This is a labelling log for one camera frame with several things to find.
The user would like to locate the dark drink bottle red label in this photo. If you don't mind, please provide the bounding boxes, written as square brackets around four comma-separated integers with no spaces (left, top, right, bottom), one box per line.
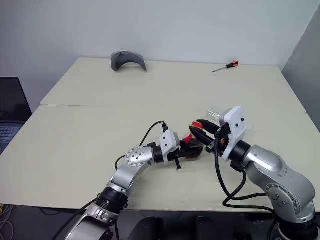
[181,120,205,160]

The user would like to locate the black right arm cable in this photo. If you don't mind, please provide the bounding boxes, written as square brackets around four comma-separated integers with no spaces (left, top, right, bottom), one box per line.
[212,133,278,213]

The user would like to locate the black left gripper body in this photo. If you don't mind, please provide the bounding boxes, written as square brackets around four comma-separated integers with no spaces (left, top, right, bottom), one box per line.
[167,140,188,171]

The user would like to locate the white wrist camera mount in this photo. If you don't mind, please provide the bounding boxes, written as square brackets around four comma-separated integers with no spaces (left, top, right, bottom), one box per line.
[159,129,181,165]
[218,106,249,162]

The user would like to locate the loose floor cables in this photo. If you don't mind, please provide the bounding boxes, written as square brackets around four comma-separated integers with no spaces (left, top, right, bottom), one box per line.
[0,203,15,240]

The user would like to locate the orange black handled screwdriver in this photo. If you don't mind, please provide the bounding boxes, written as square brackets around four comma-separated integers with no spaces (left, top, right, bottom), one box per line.
[211,59,240,74]

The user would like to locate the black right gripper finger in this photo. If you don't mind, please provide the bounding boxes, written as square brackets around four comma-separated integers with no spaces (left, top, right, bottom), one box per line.
[197,120,222,136]
[188,126,215,147]

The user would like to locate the clear wine glass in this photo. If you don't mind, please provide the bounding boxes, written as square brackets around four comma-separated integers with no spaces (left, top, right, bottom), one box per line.
[203,107,223,126]

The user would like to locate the grey curved plastic shield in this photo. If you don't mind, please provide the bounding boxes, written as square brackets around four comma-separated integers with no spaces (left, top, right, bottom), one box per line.
[110,50,148,73]

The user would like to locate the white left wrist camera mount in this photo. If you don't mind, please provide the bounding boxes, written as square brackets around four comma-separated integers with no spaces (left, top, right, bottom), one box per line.
[159,129,181,165]

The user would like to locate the dark rounded shape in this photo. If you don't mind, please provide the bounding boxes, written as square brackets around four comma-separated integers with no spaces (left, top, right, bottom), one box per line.
[134,215,164,240]

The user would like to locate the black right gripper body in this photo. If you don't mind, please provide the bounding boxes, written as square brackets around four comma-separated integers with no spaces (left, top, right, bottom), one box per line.
[205,123,232,157]

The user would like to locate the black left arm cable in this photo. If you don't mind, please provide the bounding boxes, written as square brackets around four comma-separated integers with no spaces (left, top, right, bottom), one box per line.
[114,121,169,170]

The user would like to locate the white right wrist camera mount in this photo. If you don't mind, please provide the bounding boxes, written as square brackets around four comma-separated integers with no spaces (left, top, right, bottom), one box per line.
[218,106,249,162]

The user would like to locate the dark laptop computer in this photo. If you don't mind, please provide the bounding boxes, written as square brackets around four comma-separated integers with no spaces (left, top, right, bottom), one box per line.
[0,76,33,151]

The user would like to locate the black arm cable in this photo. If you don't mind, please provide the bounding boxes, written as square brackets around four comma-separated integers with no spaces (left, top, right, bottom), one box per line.
[114,121,169,170]
[212,133,278,213]

